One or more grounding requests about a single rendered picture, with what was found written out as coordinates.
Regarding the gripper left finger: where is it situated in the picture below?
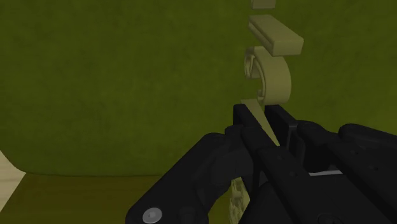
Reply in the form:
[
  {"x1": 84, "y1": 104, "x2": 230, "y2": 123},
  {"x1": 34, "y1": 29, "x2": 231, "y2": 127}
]
[{"x1": 125, "y1": 103, "x2": 281, "y2": 224}]

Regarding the green sofa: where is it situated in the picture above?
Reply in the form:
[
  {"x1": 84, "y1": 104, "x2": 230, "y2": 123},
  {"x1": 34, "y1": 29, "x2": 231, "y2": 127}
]
[{"x1": 0, "y1": 0, "x2": 397, "y2": 224}]

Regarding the beige abstract figure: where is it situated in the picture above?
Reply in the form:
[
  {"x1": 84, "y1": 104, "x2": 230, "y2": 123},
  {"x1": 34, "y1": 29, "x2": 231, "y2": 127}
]
[{"x1": 228, "y1": 0, "x2": 305, "y2": 224}]

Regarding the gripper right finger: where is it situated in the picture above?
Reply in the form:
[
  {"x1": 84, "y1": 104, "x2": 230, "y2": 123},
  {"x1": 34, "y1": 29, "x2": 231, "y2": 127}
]
[{"x1": 264, "y1": 104, "x2": 397, "y2": 206}]

